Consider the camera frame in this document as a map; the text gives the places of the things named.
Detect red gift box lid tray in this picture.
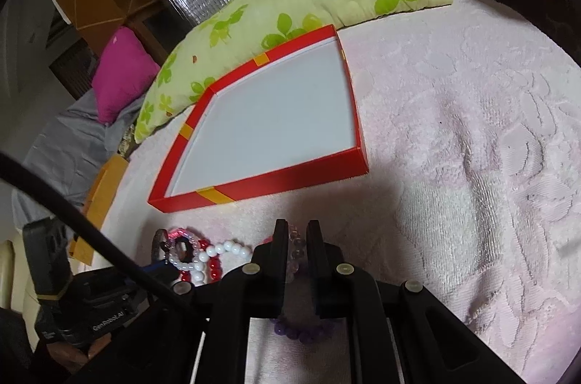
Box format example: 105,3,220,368
148,25,369,213

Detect white pearl bead bracelet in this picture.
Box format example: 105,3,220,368
168,239,252,287

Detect black cable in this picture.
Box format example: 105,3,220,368
0,151,192,307

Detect grey bed sheet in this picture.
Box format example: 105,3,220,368
11,88,147,231

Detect red bead bracelet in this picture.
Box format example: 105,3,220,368
179,238,225,284

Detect magenta cushion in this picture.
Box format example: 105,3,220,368
92,26,159,124

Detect green leaf print pillow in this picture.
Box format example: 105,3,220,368
134,0,452,143

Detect dark metal bangle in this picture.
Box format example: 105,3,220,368
151,229,169,263

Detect purple bead bracelet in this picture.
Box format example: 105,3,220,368
270,317,343,345

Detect orange cardboard box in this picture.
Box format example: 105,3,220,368
69,154,129,266

